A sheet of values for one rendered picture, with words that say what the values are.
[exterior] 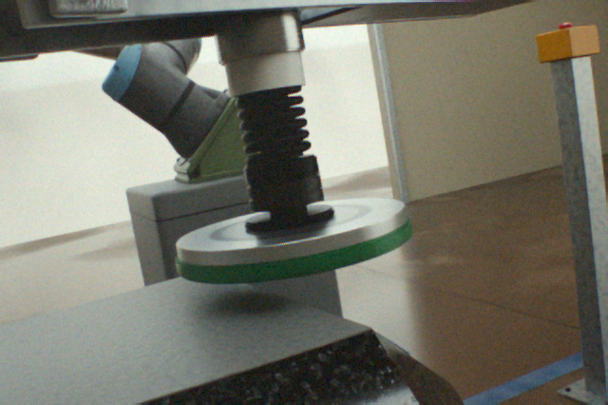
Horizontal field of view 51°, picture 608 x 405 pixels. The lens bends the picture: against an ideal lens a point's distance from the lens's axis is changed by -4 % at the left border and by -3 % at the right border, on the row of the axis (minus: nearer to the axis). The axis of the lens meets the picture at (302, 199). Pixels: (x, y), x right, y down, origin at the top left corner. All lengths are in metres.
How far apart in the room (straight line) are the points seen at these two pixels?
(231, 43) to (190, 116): 1.00
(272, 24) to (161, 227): 0.92
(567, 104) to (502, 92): 5.18
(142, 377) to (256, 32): 0.29
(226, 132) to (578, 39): 0.99
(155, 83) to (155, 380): 1.19
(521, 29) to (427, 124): 1.57
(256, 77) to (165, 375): 0.26
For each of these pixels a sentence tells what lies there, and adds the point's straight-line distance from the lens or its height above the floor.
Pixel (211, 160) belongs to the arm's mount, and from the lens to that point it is 1.52.
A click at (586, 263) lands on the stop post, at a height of 0.42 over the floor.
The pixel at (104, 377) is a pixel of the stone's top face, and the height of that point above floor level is 0.81.
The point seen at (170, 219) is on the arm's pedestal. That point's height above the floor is 0.79.
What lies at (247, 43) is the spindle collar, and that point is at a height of 1.02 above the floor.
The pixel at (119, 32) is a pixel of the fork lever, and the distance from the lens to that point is 0.59.
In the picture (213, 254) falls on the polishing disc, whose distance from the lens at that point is 0.54.
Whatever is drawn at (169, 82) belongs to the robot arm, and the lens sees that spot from 1.59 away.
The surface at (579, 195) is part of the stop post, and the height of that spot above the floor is 0.62.
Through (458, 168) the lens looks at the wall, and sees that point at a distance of 6.74.
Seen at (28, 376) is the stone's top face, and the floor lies 0.81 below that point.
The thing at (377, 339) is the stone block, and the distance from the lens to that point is 0.46.
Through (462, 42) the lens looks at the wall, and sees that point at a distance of 6.88.
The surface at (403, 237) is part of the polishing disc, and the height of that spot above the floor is 0.84.
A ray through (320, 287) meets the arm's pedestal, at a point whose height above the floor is 0.56.
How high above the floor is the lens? 0.96
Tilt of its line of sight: 7 degrees down
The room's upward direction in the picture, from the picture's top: 10 degrees counter-clockwise
